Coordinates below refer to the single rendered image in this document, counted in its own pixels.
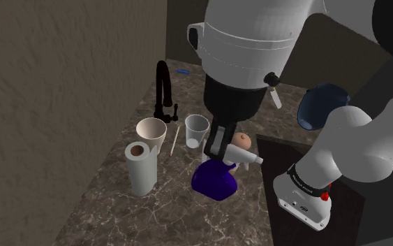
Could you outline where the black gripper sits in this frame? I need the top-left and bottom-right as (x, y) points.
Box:
(203, 73), (269, 161)

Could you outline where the clear grey plastic cup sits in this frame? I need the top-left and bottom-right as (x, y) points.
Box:
(184, 114), (211, 150)

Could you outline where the blue spray bottle white nozzle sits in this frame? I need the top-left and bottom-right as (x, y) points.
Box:
(191, 143), (265, 202)

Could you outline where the wooden pencil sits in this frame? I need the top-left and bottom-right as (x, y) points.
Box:
(169, 125), (181, 158)

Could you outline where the dark robot stand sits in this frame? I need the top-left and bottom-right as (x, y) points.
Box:
(255, 133), (367, 246)

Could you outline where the beige cup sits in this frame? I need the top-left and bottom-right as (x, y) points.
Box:
(135, 117), (168, 155)

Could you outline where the black tap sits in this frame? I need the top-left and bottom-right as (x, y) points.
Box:
(153, 60), (180, 124)

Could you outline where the white paper towel roll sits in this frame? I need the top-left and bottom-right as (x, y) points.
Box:
(124, 140), (159, 198)

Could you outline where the dark blue bowl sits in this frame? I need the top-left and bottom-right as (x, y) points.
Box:
(297, 83), (352, 131)

